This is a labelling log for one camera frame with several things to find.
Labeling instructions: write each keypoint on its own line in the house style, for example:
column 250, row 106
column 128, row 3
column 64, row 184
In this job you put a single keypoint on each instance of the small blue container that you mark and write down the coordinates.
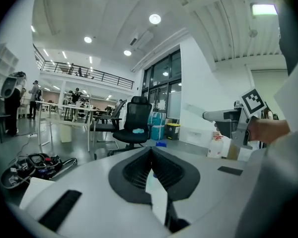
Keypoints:
column 161, row 143

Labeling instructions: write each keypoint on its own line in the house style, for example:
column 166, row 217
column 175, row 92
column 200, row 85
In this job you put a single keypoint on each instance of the blue wrapped packages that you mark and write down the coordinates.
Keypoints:
column 157, row 125

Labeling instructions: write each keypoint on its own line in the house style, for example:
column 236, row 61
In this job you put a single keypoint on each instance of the ceiling air conditioner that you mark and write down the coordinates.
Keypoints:
column 142, row 39

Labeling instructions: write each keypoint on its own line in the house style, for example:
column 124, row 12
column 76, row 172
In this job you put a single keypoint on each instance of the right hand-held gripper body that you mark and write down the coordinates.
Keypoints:
column 253, row 100

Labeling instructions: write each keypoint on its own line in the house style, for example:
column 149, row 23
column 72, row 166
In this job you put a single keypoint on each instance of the blue cloth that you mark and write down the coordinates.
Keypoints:
column 138, row 131

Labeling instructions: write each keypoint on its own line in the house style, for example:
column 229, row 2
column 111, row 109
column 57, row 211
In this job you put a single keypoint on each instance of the white-framed table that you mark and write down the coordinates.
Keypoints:
column 64, row 106

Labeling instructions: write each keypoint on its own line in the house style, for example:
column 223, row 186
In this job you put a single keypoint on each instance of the white wall shelf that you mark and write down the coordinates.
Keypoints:
column 2, row 63

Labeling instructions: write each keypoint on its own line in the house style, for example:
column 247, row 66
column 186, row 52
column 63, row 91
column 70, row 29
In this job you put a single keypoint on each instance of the black-framed glass doors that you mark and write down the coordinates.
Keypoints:
column 164, row 83

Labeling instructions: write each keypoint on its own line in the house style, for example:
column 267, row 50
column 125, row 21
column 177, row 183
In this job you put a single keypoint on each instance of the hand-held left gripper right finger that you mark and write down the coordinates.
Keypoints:
column 213, row 182

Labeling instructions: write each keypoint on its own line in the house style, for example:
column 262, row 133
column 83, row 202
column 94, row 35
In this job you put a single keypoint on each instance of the brown cardboard box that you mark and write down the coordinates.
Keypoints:
column 233, row 152

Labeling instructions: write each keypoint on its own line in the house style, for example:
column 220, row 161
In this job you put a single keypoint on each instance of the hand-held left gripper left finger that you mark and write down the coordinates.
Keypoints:
column 94, row 187

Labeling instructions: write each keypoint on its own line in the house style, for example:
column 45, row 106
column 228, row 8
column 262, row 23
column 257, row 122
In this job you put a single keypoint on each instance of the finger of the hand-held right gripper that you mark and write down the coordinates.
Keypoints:
column 223, row 129
column 221, row 115

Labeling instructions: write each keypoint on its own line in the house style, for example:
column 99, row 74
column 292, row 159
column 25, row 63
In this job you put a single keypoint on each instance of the person's right hand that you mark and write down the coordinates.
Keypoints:
column 268, row 129

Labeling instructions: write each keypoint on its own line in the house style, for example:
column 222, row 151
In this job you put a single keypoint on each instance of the round ceiling light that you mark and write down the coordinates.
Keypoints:
column 127, row 52
column 87, row 39
column 155, row 18

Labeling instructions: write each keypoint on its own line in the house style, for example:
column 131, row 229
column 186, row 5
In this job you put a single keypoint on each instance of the black balcony railing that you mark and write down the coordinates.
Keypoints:
column 89, row 73

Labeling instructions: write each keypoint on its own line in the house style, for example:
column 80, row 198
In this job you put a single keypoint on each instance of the white foam box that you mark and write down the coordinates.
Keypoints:
column 195, row 137

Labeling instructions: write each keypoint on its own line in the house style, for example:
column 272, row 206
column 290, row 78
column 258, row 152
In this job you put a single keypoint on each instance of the white smoke detector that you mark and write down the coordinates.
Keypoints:
column 252, row 33

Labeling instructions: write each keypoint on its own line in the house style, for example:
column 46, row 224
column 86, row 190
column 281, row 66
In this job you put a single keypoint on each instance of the person's white shirt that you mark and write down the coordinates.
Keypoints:
column 283, row 195

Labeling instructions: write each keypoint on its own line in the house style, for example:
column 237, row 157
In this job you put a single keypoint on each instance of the black high-back office chair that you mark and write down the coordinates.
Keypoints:
column 136, row 118

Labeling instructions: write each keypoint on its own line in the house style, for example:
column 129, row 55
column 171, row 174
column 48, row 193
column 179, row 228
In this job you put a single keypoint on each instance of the beige box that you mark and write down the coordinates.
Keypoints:
column 65, row 133

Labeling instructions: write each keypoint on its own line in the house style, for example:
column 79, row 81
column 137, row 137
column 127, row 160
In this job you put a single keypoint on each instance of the white plastic jug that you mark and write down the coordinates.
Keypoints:
column 215, row 147

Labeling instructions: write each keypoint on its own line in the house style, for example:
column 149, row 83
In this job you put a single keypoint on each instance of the white rounded shell device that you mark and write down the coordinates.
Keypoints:
column 9, row 87

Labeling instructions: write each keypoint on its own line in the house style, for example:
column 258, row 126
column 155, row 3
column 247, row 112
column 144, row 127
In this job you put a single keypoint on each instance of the black bin with yellow lid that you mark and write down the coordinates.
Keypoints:
column 173, row 131

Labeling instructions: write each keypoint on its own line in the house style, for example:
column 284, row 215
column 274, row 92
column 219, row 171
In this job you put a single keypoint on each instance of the white power strip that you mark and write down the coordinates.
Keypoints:
column 32, row 135

